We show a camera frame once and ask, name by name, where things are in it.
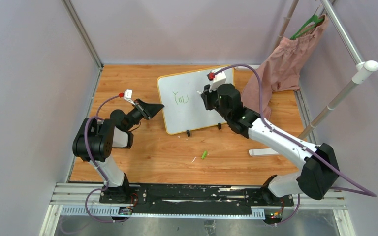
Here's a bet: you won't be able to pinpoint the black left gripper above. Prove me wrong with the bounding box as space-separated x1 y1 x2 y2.
125 99 163 132

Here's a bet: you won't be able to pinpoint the yellow-framed whiteboard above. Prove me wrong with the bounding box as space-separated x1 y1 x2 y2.
157 66 226 135

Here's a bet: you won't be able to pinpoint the green marker cap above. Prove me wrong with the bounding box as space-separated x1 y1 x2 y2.
201 151 208 159

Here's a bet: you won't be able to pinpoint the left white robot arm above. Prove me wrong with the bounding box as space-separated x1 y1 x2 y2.
72 99 164 203

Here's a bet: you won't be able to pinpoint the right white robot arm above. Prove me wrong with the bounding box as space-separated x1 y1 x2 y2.
200 84 339 205

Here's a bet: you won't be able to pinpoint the pink cloth shorts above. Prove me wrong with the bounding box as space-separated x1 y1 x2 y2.
241 14 329 119

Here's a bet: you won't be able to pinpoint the green clothes hanger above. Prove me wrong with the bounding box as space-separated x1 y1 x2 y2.
290 14 324 40

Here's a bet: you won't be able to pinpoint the white metal clothes rack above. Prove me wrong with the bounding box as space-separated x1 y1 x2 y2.
234 0 378 158

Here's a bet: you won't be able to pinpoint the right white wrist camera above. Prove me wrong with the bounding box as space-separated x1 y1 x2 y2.
207 68 227 92

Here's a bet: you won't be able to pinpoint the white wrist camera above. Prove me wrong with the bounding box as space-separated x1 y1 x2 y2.
207 68 227 92
124 89 135 106

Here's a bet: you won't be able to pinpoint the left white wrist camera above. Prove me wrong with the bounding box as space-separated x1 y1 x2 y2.
124 89 135 106

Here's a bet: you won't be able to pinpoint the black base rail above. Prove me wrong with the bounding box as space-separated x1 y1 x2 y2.
53 182 296 225

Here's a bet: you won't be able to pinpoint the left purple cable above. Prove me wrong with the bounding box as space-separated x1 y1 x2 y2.
84 92 127 224

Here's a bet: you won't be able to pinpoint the purple cable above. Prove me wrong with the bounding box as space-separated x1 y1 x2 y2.
207 64 377 225
84 92 127 224

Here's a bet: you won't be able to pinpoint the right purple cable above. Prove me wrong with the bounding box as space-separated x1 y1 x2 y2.
207 64 377 225

